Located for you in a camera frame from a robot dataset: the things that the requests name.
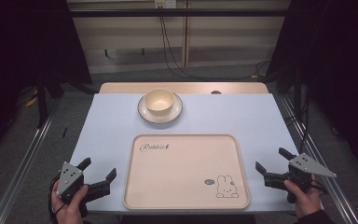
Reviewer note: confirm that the beige tray with rabbit drawing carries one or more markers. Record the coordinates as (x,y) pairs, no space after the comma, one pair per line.
(183,174)

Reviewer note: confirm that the wooden table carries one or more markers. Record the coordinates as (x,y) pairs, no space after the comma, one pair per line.
(192,87)

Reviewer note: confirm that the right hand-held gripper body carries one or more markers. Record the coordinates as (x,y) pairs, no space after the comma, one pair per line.
(307,168)

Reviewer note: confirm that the person's left hand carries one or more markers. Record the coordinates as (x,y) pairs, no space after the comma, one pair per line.
(70,207)

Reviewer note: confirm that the light blue table mat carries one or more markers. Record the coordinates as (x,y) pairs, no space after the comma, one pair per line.
(230,118)

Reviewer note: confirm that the dark curtain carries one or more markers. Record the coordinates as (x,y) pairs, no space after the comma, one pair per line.
(335,62)
(24,46)

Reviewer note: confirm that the metal floor rail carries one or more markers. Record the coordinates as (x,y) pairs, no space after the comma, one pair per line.
(21,161)
(323,161)

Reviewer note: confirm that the white wall socket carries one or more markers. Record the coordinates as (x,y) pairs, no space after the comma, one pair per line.
(165,3)

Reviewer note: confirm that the cream plate with dark rim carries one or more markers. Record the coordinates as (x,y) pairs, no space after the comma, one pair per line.
(160,117)

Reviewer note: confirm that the person's right hand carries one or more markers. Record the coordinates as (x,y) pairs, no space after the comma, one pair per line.
(305,200)

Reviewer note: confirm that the small black stick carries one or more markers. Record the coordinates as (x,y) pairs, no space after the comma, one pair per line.
(64,132)

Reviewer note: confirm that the yellow floor object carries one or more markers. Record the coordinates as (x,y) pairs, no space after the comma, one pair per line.
(31,101)

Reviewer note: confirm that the black horizontal bar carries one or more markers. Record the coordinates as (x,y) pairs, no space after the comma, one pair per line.
(180,12)

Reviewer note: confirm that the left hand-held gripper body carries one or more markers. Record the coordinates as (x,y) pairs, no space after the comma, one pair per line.
(70,179)

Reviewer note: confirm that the black metal stand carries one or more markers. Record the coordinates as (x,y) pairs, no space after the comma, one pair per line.
(297,93)
(42,99)

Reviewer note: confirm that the cream bowl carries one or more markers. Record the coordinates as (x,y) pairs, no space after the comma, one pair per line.
(159,99)

